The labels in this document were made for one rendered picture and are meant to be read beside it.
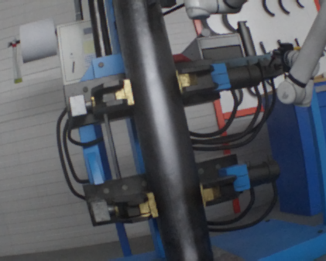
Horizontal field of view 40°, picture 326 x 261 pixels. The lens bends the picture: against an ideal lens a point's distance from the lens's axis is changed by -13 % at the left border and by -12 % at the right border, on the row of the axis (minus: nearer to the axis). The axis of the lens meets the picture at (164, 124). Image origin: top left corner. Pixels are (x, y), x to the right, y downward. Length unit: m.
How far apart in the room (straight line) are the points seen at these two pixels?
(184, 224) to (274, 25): 2.94
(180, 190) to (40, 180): 2.21
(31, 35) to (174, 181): 1.42
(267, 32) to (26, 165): 2.52
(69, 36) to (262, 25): 2.17
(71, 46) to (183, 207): 1.35
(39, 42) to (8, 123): 1.31
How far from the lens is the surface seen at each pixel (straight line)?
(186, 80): 2.02
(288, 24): 4.72
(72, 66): 2.94
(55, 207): 4.09
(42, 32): 2.98
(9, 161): 4.10
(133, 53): 2.08
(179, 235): 2.06
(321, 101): 3.37
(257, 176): 2.30
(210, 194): 2.02
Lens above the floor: 0.71
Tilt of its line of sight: 2 degrees up
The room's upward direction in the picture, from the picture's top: 12 degrees counter-clockwise
